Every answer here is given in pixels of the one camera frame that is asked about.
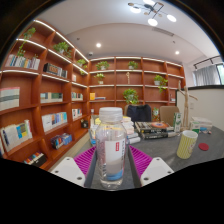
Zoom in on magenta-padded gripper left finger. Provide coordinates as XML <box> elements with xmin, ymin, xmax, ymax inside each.
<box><xmin>49</xmin><ymin>145</ymin><xmax>98</xmax><ymax>188</ymax></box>

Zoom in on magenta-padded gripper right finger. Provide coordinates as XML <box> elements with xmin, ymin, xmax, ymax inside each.
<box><xmin>128</xmin><ymin>145</ymin><xmax>175</xmax><ymax>188</ymax></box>

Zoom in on clear plastic water bottle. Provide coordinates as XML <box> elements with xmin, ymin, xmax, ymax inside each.
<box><xmin>94</xmin><ymin>106</ymin><xmax>128</xmax><ymax>190</ymax></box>

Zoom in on yellow striped mug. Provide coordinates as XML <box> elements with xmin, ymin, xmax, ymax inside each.
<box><xmin>176</xmin><ymin>129</ymin><xmax>199</xmax><ymax>160</ymax></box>

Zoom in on stack of dark books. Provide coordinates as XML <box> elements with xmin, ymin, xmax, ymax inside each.
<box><xmin>134</xmin><ymin>120</ymin><xmax>177</xmax><ymax>140</ymax></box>

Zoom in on green and white carton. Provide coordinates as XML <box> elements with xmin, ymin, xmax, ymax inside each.
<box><xmin>172</xmin><ymin>111</ymin><xmax>183</xmax><ymax>134</ymax></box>

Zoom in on flat round red coaster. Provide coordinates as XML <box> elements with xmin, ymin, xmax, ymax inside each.
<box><xmin>198</xmin><ymin>142</ymin><xmax>210</xmax><ymax>152</ymax></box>

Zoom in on brown chair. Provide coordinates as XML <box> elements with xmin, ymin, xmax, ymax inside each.
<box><xmin>159</xmin><ymin>105</ymin><xmax>180</xmax><ymax>127</ymax></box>

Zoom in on green and white box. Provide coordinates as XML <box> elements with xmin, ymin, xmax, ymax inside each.
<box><xmin>189</xmin><ymin>120</ymin><xmax>201</xmax><ymax>134</ymax></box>

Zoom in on chair with dark jacket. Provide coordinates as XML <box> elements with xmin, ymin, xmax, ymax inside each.
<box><xmin>123</xmin><ymin>104</ymin><xmax>153</xmax><ymax>124</ymax></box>

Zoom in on wooden shelf unit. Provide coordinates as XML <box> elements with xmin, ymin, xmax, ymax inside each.
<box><xmin>0</xmin><ymin>18</ymin><xmax>187</xmax><ymax>171</ymax></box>

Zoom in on wooden artist mannequin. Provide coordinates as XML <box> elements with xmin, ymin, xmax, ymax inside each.
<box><xmin>176</xmin><ymin>79</ymin><xmax>198</xmax><ymax>132</ymax></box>

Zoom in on grey curtain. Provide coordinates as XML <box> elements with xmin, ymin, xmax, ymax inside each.
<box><xmin>194</xmin><ymin>64</ymin><xmax>221</xmax><ymax>87</ymax></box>

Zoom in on window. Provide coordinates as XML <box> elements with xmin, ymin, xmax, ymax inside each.
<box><xmin>215</xmin><ymin>62</ymin><xmax>224</xmax><ymax>85</ymax></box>

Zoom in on recessed ceiling spotlights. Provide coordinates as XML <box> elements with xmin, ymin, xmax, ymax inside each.
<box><xmin>95</xmin><ymin>42</ymin><xmax>181</xmax><ymax>56</ymax></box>

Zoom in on multi-bulb ceiling lamp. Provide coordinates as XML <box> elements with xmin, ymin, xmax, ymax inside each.
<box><xmin>127</xmin><ymin>0</ymin><xmax>178</xmax><ymax>28</ymax></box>

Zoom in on black ceiling track rail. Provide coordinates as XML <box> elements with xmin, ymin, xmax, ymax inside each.
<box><xmin>193</xmin><ymin>54</ymin><xmax>223</xmax><ymax>69</ymax></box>

